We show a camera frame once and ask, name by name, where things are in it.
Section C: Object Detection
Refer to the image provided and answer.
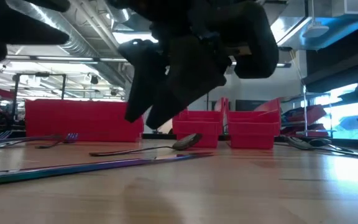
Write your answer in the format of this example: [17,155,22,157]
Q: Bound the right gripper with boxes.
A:
[107,0,280,130]

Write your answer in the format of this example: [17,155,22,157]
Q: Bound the red plastic bin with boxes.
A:
[172,98,229,149]
[227,98,282,150]
[24,99,145,143]

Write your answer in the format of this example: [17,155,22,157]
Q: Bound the silver spoon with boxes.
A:
[88,133,203,157]

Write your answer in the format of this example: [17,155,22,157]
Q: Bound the rainbow iridescent knife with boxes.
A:
[0,151,214,187]

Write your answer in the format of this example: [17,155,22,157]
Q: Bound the long ceiling light bar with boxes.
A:
[6,55,292,68]

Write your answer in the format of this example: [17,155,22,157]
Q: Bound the metal shelf rack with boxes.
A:
[301,83,335,138]

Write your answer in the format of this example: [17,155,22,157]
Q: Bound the stacked red storage bins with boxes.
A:
[283,104,331,138]

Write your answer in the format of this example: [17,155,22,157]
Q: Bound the bright blue window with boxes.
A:
[314,82,358,140]

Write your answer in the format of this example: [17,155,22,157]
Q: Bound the black stand frame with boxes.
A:
[12,72,67,125]

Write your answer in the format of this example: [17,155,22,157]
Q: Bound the silver spiral ceiling duct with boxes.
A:
[6,0,136,91]

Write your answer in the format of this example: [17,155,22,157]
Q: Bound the silver rectangular air duct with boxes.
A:
[270,0,312,47]

